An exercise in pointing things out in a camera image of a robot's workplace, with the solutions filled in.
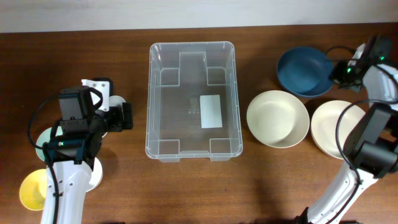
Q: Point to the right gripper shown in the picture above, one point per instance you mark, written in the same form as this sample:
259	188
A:
336	74

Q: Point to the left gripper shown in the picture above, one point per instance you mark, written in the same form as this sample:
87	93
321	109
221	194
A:
118	124

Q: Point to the dark blue bowl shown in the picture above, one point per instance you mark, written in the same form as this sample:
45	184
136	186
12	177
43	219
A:
305	72

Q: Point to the cream bowl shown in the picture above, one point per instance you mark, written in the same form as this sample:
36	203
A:
278	119
324	122

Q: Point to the grey cup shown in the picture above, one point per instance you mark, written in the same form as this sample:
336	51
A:
116	100

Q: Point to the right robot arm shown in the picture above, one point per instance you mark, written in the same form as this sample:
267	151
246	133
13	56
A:
366	156

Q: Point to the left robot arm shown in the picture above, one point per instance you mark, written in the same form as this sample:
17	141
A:
74	143

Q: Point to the clear plastic storage container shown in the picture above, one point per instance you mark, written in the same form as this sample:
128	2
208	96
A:
179	73

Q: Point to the white label in container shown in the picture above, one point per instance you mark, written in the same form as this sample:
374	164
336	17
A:
210	111

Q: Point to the small white bowl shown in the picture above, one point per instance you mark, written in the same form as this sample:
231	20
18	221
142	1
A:
96	175

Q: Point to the small green bowl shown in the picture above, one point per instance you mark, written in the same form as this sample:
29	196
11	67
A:
45	137

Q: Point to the small yellow bowl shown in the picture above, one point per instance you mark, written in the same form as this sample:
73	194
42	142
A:
33	190

